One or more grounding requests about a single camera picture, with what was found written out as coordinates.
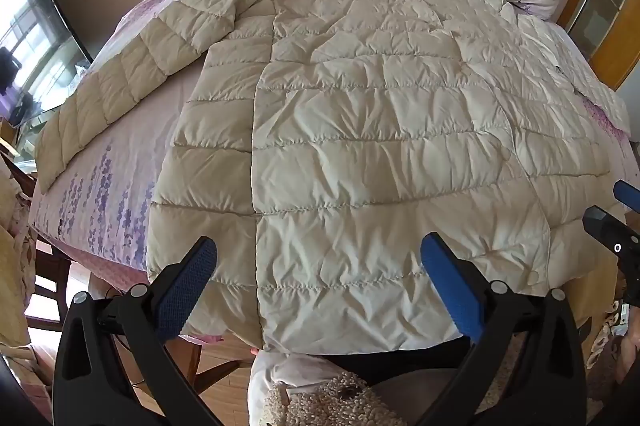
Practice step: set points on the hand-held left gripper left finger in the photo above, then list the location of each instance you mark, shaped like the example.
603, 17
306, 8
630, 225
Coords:
187, 286

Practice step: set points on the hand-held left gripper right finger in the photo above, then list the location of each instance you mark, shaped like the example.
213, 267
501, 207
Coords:
450, 286

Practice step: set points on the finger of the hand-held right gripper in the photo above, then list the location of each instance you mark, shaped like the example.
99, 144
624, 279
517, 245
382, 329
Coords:
607, 226
626, 194

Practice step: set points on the cream quilted down jacket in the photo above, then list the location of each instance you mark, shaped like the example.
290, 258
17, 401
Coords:
360, 146

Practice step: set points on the pink floral bed sheet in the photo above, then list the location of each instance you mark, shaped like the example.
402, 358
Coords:
115, 186

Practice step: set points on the wooden chair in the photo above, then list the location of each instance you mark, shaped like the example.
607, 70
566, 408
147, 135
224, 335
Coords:
47, 286

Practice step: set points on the beige fleece garment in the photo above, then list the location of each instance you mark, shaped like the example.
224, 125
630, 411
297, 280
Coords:
325, 401

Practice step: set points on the yellow cloth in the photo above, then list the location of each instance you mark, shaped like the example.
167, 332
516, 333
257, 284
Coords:
12, 256

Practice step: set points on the flat screen television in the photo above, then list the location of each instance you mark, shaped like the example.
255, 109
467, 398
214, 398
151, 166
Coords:
35, 41

